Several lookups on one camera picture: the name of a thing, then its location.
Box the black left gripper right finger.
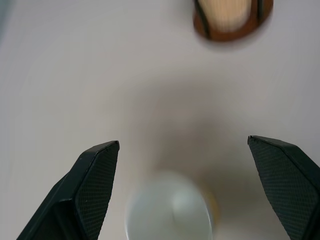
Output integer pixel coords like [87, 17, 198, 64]
[247, 135, 320, 240]

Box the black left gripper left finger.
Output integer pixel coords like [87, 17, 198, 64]
[16, 140, 120, 240]

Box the white paper cup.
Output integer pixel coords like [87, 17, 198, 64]
[124, 170, 221, 240]

